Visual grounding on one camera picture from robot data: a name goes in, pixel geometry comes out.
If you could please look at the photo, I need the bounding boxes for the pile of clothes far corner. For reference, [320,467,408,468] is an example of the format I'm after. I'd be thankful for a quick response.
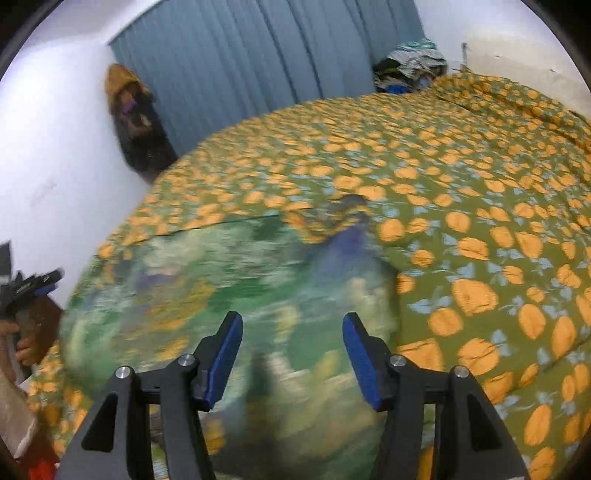
[373,38,449,95]

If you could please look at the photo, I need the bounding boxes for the green orange floral bedspread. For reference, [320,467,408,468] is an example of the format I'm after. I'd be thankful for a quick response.
[29,73,590,479]

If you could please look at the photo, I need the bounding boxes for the blue pleated curtain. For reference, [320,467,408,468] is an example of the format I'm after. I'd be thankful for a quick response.
[110,0,424,155]

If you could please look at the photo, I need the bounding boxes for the person left hand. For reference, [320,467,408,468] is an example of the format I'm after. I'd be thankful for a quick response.
[0,320,40,383]

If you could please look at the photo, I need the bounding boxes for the white sleeve forearm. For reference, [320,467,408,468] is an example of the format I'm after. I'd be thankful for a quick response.
[0,373,39,459]

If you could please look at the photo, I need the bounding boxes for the green landscape print garment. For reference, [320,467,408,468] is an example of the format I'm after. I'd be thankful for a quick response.
[59,195,397,479]

